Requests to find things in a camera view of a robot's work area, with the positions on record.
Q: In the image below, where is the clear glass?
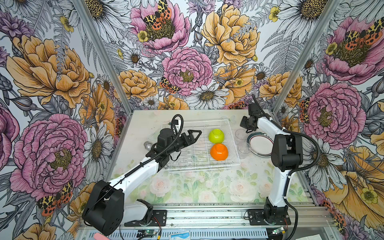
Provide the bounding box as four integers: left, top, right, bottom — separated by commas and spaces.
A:
237, 142, 251, 155
235, 128, 249, 144

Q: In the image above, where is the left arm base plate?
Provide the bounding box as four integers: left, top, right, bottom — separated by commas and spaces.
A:
124, 210, 168, 227

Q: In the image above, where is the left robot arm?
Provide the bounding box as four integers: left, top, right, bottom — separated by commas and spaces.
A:
82, 128, 202, 236

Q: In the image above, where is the pink wooden plate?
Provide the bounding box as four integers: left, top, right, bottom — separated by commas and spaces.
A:
247, 132, 274, 158

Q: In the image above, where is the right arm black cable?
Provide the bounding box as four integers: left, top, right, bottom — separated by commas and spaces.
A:
251, 94, 322, 240

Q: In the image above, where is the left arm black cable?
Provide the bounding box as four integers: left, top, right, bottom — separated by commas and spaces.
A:
83, 113, 184, 217

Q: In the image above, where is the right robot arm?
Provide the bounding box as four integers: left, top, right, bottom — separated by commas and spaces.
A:
240, 102, 303, 225

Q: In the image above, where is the grey metal cylinder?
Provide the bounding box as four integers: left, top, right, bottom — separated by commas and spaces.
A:
144, 141, 154, 151

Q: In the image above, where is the orange bowl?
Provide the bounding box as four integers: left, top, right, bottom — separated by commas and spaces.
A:
210, 143, 229, 161

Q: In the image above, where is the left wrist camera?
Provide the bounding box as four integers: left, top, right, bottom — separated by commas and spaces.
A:
169, 119, 181, 134

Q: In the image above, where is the aluminium frame rail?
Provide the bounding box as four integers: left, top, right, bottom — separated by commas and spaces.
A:
80, 204, 342, 240

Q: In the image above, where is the white wire dish rack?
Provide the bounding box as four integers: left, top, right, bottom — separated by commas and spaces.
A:
164, 120, 240, 173

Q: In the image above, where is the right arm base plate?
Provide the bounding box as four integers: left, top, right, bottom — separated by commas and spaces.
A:
247, 209, 292, 226

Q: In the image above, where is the small circuit board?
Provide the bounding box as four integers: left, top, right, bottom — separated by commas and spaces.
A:
136, 230, 158, 239

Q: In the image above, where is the pink object front edge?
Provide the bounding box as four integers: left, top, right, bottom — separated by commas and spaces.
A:
93, 233, 110, 240

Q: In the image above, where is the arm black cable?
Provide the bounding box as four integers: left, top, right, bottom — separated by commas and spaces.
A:
83, 113, 184, 217
251, 94, 322, 240

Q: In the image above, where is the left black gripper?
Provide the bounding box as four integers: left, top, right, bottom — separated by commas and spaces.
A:
167, 129, 202, 154

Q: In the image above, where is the lime green bowl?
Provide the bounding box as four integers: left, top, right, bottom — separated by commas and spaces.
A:
209, 129, 225, 144

